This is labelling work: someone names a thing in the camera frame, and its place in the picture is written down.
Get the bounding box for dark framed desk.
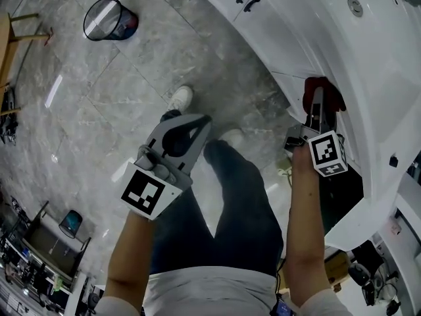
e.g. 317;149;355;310
22;200;92;284

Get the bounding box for cluttered workbench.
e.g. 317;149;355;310
0;189;86;316

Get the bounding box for person's white left shoe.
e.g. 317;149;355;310
166;84;194;113

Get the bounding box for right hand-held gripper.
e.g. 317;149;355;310
284;87;349;178

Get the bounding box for person's left forearm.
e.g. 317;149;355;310
105;209;155;304

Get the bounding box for black bin teal liner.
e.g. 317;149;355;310
58;209;84;240

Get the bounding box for small brown cardboard box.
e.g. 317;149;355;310
324;250;352;292

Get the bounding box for white shelf unit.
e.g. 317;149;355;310
378;168;421;276

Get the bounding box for white vanity cabinet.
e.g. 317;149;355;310
184;0;364;177

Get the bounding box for person's dark trousers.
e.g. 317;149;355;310
149;109;284;278

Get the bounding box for person's white shoe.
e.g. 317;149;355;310
166;84;194;113
219;128;245;147

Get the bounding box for black gear pile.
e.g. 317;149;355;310
0;83;20;145

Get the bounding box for person's white right shoe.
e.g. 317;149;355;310
219;128;245;147

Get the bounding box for white and green bathtub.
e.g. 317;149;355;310
317;165;401;253

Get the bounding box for chrome sink drain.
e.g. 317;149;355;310
347;0;364;18

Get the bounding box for red-brown cloth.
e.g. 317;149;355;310
302;76;347;115

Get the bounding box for person's white shirt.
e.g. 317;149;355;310
95;265;353;316

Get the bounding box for black belt-worn device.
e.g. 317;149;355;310
270;293;294;316

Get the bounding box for white power strip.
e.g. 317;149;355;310
277;165;294;188

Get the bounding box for light wooden table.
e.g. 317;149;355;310
0;11;51;117

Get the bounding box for black mesh waste bin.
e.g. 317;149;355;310
82;0;139;41

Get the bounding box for black round device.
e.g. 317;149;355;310
347;262;372;286

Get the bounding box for person's right forearm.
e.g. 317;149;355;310
285;145;332;309

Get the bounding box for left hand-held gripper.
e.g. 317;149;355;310
120;113;212;222

